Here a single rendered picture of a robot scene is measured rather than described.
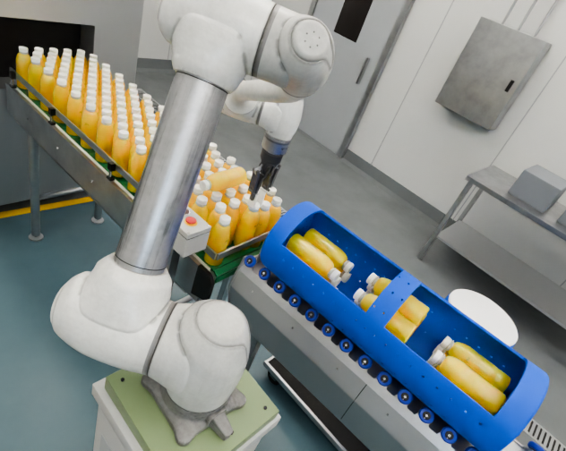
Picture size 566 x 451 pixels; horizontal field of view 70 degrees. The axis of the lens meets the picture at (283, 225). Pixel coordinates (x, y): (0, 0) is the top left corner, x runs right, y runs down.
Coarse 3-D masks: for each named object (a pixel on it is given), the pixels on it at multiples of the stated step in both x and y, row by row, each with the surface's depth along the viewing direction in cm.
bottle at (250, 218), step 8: (248, 208) 151; (248, 216) 150; (256, 216) 150; (240, 224) 153; (248, 224) 151; (256, 224) 152; (240, 232) 154; (248, 232) 153; (240, 240) 156; (248, 248) 159
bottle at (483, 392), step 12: (444, 360) 114; (456, 360) 114; (444, 372) 113; (456, 372) 111; (468, 372) 111; (456, 384) 112; (468, 384) 110; (480, 384) 109; (480, 396) 108; (492, 396) 107; (504, 396) 108; (492, 408) 107
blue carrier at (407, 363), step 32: (288, 224) 132; (320, 224) 153; (288, 256) 130; (352, 256) 148; (384, 256) 134; (320, 288) 125; (352, 288) 148; (416, 288) 133; (352, 320) 121; (384, 320) 115; (448, 320) 131; (384, 352) 117; (416, 352) 135; (480, 352) 128; (512, 352) 116; (416, 384) 113; (448, 384) 107; (512, 384) 124; (544, 384) 104; (448, 416) 110; (480, 416) 104; (512, 416) 100; (480, 448) 108
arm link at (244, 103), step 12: (240, 84) 111; (252, 84) 107; (264, 84) 102; (228, 96) 121; (240, 96) 112; (252, 96) 108; (264, 96) 103; (276, 96) 99; (288, 96) 88; (228, 108) 123; (240, 108) 122; (252, 108) 123; (252, 120) 128
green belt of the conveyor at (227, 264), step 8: (64, 128) 191; (72, 136) 188; (80, 144) 184; (88, 152) 181; (96, 160) 178; (104, 168) 176; (256, 248) 165; (200, 256) 151; (232, 256) 157; (240, 256) 158; (208, 264) 149; (224, 264) 151; (232, 264) 153; (216, 272) 147; (224, 272) 149; (232, 272) 153; (216, 280) 148
